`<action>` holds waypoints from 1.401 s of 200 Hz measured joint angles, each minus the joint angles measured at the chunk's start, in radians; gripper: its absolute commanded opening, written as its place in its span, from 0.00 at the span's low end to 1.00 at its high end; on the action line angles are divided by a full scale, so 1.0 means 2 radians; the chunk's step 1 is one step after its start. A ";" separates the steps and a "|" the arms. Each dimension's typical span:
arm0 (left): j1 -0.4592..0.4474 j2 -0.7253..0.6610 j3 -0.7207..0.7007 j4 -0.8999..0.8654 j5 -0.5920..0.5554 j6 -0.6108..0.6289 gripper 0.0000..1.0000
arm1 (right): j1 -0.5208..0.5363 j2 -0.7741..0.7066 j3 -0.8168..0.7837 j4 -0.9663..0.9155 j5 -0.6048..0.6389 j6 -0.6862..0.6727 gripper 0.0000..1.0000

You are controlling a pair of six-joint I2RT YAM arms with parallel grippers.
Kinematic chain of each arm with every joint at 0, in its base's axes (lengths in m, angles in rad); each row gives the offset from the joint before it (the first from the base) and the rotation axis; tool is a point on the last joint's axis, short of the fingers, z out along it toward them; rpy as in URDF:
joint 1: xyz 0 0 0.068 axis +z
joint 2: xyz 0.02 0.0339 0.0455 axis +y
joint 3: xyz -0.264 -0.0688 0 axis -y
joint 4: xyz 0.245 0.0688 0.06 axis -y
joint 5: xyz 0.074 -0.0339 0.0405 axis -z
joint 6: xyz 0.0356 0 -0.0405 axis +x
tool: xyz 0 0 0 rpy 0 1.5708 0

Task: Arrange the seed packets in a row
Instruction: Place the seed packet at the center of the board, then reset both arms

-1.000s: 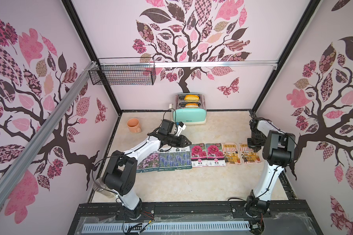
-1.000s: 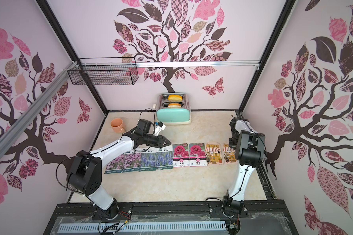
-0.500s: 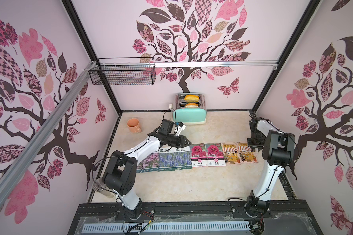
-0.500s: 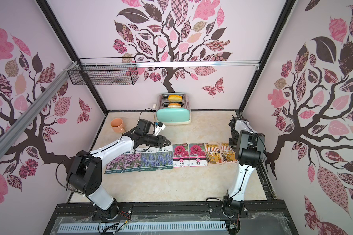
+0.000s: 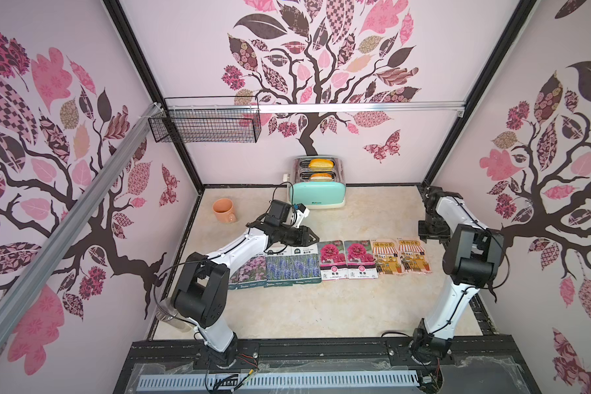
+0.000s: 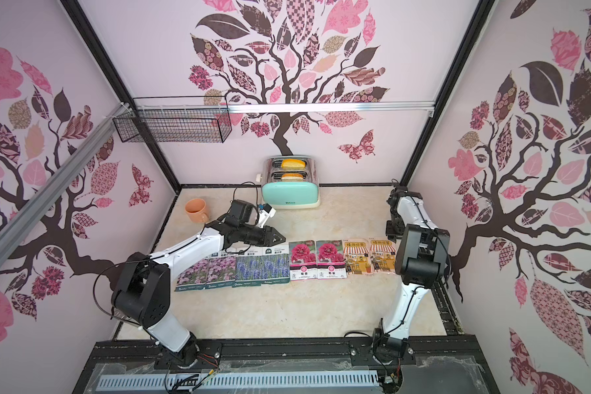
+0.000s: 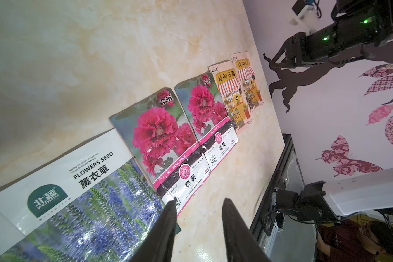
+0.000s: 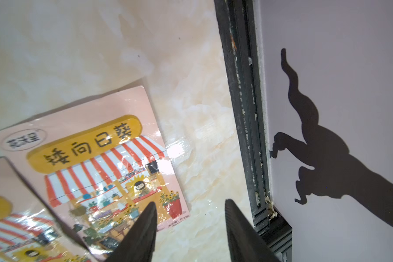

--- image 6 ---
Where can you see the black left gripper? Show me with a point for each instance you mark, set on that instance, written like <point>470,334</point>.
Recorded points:
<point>268,233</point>

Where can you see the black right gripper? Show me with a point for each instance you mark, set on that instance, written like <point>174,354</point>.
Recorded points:
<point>395,195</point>

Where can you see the sunflower shop seed packet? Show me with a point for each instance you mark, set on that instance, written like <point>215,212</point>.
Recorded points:
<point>382,254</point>

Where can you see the lavender seed packet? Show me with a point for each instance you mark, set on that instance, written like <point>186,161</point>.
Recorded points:
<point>276,265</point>
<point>249,270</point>

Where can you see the pink hollyhock seed packet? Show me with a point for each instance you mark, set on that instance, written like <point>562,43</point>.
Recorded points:
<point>303,260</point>

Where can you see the pink cosmos seed packet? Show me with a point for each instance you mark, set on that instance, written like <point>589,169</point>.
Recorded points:
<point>221,271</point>

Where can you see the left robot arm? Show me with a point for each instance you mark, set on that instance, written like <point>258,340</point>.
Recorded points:
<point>143,290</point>

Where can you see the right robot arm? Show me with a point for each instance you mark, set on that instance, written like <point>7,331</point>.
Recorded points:
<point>422,260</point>

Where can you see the orange mug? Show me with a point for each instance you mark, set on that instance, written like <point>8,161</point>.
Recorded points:
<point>197,211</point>

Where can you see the mint green toaster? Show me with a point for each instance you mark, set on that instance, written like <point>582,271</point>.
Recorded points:
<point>289,195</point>

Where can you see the toast slice front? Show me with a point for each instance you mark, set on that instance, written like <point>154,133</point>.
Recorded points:
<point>292,177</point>

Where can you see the toast slice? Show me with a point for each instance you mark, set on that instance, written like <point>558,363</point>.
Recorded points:
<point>292,177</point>
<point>293,165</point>

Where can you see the toast slice rear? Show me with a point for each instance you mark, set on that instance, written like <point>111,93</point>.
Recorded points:
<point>293,165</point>

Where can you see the black wire basket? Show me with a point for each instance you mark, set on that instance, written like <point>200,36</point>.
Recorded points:
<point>179,119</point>

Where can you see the aluminium rail back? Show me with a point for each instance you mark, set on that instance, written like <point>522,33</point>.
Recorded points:
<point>426,106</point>

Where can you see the aluminium rail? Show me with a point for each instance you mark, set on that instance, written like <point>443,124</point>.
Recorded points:
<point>17,230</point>
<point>426,106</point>

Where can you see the black base frame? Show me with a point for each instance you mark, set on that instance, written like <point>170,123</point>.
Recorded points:
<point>448,364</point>

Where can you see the white cable duct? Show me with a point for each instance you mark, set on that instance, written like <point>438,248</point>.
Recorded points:
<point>230,381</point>

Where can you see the aluminium rail left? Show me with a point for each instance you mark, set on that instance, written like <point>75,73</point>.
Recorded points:
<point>17,230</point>

